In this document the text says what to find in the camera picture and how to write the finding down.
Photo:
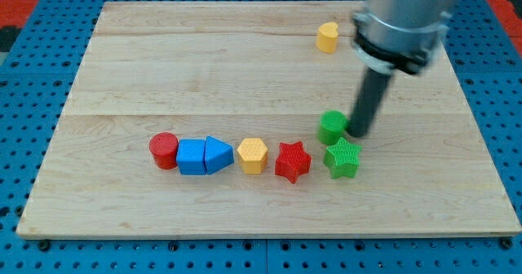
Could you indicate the red cylinder block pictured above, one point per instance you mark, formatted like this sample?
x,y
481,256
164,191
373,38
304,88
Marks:
x,y
164,147

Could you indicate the black pusher rod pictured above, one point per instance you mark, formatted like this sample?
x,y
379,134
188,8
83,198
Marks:
x,y
369,98

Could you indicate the blue cube block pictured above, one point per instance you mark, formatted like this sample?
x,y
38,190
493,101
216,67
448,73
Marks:
x,y
191,157

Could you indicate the green star block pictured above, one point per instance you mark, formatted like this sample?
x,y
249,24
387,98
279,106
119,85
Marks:
x,y
342,159

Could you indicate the red star block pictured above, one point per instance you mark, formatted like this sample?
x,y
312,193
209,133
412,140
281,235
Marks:
x,y
292,161

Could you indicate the blue triangle block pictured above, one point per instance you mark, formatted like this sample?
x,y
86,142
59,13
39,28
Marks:
x,y
218,155

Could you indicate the yellow hexagon block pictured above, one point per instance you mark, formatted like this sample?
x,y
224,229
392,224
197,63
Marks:
x,y
253,156

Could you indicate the green cylinder block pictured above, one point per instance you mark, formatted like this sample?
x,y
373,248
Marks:
x,y
332,125

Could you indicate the yellow heart block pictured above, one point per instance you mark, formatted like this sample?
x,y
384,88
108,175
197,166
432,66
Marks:
x,y
327,37

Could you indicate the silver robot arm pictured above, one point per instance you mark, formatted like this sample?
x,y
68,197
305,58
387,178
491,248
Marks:
x,y
403,35

